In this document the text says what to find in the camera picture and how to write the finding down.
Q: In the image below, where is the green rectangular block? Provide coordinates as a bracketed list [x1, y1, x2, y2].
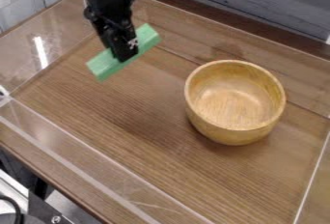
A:
[87, 23, 162, 81]

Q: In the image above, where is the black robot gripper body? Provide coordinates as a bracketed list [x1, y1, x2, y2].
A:
[85, 0, 135, 33]

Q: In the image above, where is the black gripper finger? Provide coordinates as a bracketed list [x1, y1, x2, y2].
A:
[106, 26, 139, 62]
[89, 14, 115, 51]

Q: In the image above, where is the clear acrylic tray wall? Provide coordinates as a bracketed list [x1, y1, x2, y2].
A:
[0, 86, 214, 224]

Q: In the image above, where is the black cable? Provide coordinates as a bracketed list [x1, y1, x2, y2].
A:
[0, 195, 24, 224]

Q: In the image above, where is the brown wooden bowl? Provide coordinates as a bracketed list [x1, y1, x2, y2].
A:
[185, 60, 286, 146]

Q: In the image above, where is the black metal bracket with bolt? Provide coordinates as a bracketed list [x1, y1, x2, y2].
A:
[27, 193, 75, 224]

